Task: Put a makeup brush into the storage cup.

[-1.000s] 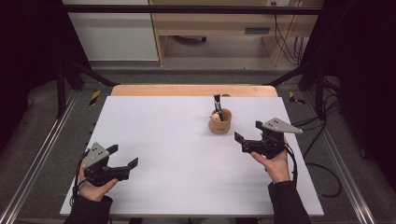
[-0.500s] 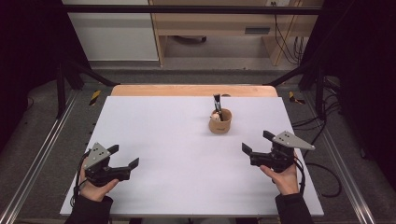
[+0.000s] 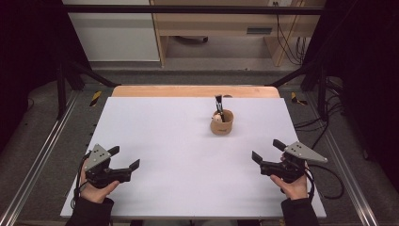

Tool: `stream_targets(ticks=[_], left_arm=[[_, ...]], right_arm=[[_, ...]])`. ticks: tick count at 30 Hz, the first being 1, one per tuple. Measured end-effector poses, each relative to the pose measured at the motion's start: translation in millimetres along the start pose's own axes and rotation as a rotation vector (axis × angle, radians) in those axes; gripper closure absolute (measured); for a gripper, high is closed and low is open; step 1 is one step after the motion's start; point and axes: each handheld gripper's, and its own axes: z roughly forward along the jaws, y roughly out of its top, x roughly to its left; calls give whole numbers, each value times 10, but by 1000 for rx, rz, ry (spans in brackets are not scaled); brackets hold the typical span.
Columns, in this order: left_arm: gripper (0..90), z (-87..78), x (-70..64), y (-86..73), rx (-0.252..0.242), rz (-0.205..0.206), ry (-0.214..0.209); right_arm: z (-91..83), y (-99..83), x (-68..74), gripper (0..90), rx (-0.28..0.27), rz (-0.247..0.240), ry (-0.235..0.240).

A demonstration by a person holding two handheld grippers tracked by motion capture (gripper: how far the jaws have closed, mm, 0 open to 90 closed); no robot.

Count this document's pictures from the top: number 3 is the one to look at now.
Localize black horizontal frame bar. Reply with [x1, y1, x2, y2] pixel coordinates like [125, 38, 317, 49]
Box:
[60, 4, 326, 16]

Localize black frame strut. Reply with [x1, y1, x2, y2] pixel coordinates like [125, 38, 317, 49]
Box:
[56, 59, 121, 121]
[265, 60, 328, 122]

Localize aluminium floor rail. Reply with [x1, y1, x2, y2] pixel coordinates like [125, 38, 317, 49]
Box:
[305, 93, 380, 226]
[0, 90, 81, 226]

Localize right hand-held gripper cable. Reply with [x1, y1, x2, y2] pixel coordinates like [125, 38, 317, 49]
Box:
[304, 163, 345, 201]

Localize black floor cables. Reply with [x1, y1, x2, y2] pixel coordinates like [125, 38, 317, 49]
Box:
[295, 78, 346, 150]

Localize beige wooden desk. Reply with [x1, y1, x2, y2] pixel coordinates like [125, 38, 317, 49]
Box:
[150, 0, 327, 68]

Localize person's right hand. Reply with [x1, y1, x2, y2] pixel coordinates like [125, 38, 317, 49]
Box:
[270, 173, 310, 201]

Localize black hanging cable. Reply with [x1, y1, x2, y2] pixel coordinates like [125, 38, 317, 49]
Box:
[274, 1, 302, 65]

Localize large black makeup brush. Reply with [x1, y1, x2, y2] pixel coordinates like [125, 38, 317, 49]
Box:
[215, 94, 226, 122]

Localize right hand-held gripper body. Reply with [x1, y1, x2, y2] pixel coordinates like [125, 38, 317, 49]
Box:
[259, 140, 328, 185]

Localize yellow black floor tape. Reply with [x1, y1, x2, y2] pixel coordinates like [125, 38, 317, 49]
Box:
[88, 90, 103, 107]
[290, 91, 309, 106]

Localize white cabinet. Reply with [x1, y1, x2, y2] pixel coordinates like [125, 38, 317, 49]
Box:
[61, 0, 161, 62]

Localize left hand-held gripper cable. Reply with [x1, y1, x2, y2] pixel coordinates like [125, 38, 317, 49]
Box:
[71, 150, 92, 210]

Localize hand-held gripper cable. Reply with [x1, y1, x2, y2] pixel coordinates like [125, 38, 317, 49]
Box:
[71, 150, 92, 210]
[304, 163, 345, 201]

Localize tan fabric brush holder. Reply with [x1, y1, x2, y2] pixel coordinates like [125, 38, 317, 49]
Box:
[209, 108, 235, 137]

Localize black curtain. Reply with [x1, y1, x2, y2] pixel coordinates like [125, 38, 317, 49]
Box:
[0, 0, 92, 154]
[300, 0, 399, 189]

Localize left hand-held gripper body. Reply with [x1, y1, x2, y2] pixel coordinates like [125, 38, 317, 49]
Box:
[82, 143, 133, 190]

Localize person's left hand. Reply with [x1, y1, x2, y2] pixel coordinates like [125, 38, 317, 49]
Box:
[79, 169, 120, 204]

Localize black cable bundle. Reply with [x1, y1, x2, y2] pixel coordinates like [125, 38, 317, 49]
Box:
[295, 36, 311, 65]

